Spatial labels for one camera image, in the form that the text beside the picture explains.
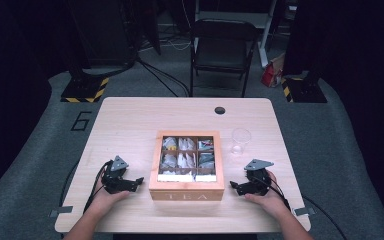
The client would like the wooden tea box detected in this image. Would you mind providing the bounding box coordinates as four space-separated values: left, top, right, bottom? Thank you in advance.
148 129 225 202

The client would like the right hand-held gripper cable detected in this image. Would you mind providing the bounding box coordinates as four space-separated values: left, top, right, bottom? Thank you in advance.
269 174 348 240

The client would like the person's right hand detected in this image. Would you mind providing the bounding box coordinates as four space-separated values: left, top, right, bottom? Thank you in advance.
245 169 289 218

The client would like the dark curtain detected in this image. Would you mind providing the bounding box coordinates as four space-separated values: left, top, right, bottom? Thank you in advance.
0 0 73 206
284 0 384 231

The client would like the black folding chair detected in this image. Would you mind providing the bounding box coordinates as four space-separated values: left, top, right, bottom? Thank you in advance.
189 18 260 98

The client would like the black equipment cabinet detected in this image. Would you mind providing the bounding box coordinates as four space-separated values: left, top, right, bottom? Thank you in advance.
68 0 138 68

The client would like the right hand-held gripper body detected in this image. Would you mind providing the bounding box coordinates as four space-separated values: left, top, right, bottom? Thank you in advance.
244 158 275 197

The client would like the hazard striped stand base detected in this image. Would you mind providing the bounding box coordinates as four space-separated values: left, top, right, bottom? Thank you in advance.
280 76 328 104
60 76 110 104

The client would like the black floor cable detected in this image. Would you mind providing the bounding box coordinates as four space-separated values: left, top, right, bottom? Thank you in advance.
136 56 191 98

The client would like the grey table edge bracket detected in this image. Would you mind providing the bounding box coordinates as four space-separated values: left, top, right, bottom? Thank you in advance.
49 205 74 218
293 207 316 217

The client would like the heap of assorted tea bags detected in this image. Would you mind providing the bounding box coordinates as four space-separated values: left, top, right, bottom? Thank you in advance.
159 136 216 183

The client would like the white floor cable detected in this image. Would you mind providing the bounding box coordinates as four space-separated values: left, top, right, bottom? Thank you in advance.
139 39 193 53

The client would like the clear plastic cup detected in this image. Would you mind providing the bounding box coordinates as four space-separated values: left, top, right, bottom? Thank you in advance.
230 127 252 156

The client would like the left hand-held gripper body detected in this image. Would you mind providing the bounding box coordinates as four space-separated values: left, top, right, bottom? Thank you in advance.
100 155 133 195

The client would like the person's left hand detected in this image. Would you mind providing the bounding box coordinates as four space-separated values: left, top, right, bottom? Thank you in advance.
91 181 131 214

